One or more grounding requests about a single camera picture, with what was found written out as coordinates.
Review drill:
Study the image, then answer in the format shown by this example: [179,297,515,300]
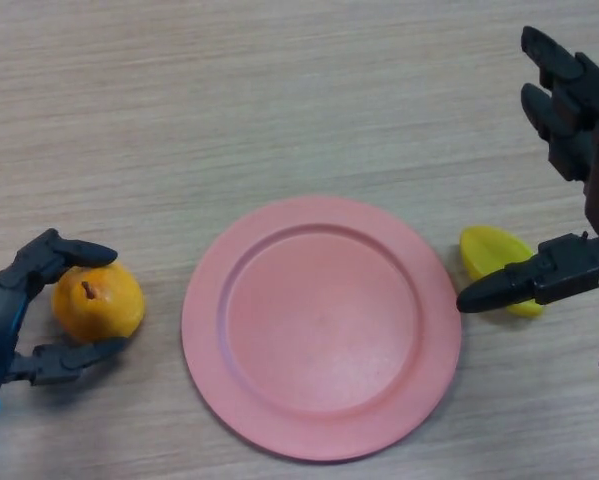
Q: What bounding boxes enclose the yellow pear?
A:
[51,262,146,345]

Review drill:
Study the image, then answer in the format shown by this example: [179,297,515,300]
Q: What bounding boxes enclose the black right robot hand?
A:
[456,25,599,315]

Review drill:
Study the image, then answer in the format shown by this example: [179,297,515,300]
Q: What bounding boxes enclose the pink round plate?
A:
[181,195,464,462]

